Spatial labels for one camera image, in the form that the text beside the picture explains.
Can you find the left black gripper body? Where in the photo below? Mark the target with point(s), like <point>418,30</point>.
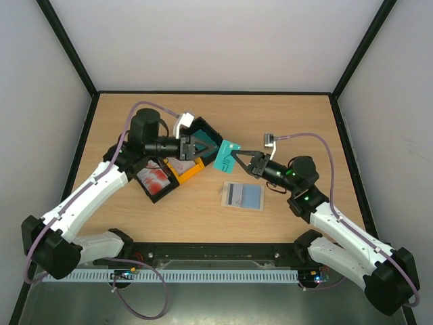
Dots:
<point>184,139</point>

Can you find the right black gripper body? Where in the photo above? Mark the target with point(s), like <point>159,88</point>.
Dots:
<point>257,164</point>

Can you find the green VIP credit card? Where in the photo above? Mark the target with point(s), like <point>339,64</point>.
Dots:
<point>224,161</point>

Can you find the beige card holder wallet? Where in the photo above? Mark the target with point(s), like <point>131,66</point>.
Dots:
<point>253,196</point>

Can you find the red patterned credit card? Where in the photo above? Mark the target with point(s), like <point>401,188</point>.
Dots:
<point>235,194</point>

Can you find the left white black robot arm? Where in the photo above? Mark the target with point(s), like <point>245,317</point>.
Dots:
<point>52,241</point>

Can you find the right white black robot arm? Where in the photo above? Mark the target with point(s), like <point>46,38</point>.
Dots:
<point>387,276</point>

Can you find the green card stack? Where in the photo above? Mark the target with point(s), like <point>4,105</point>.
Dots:
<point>203,136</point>

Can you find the black bin with green cards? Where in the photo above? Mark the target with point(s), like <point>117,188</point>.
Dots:
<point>200,123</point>

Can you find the black bin with red cards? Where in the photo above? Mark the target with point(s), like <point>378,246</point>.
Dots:
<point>173,183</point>

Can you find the red patterned card stack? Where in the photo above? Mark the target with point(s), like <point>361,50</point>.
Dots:
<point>153,178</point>

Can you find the yellow bin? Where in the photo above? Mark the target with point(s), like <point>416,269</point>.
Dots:
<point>190,173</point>

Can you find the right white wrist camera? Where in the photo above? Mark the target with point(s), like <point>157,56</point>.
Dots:
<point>270,143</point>

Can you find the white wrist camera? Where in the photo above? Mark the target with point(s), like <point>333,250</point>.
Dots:
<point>184,120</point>
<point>270,143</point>

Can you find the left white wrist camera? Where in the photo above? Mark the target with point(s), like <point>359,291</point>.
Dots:
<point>184,120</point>

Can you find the black aluminium frame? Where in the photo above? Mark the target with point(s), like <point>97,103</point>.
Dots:
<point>375,26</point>

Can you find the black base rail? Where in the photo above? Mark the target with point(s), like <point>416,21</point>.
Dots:
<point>216,252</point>

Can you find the light blue slotted cable duct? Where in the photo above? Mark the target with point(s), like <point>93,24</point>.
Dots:
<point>185,276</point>

